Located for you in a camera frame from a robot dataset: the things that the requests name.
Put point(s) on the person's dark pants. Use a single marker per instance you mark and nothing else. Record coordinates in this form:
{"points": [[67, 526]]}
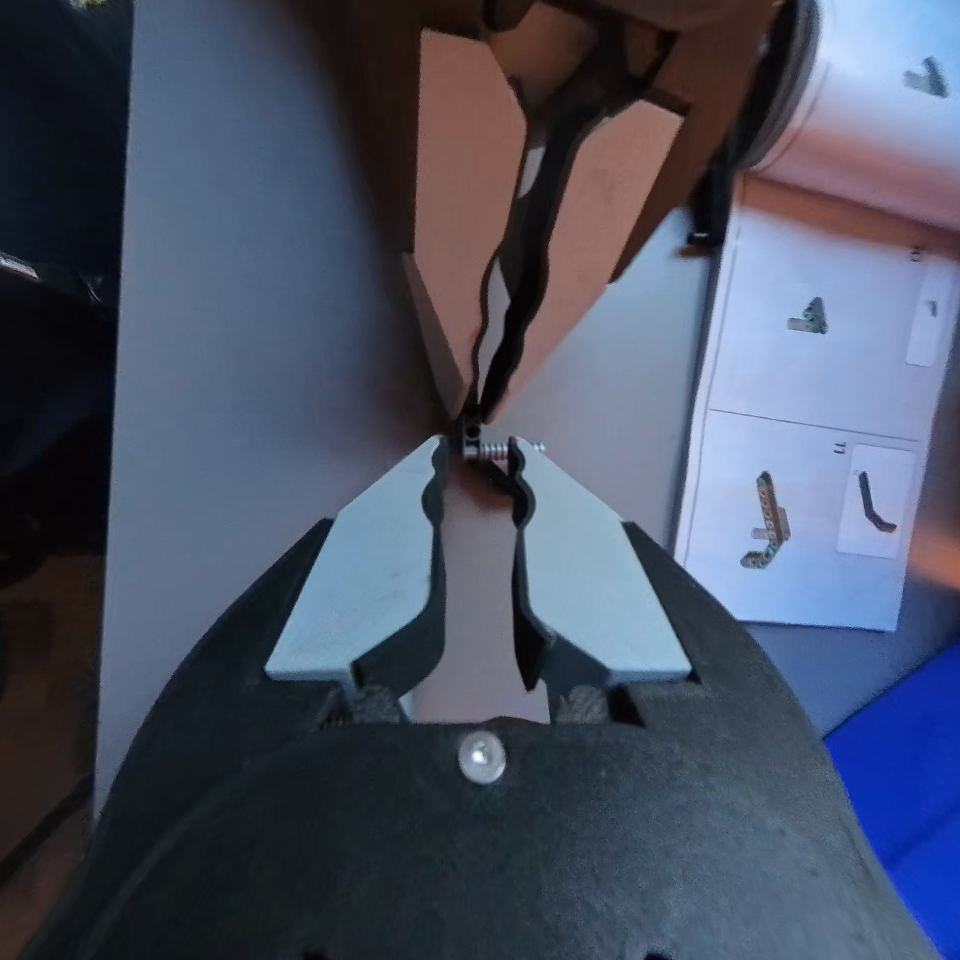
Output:
{"points": [[60, 225]]}

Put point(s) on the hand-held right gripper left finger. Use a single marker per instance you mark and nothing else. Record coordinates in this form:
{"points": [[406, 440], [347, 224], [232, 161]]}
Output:
{"points": [[367, 577]]}

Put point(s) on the metal spring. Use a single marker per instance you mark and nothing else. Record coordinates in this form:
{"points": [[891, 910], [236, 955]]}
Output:
{"points": [[495, 452]]}

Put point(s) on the blue box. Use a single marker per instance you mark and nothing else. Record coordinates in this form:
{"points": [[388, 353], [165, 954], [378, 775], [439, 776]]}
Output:
{"points": [[900, 750]]}

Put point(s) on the white instruction booklet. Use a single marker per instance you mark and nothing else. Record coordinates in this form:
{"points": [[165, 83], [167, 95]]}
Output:
{"points": [[810, 375]]}

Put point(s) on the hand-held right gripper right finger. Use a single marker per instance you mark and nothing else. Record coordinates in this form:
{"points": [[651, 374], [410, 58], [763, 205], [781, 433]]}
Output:
{"points": [[600, 585]]}

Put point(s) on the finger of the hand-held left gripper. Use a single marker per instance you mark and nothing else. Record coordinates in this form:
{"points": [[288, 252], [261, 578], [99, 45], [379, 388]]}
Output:
{"points": [[457, 187], [600, 225]]}

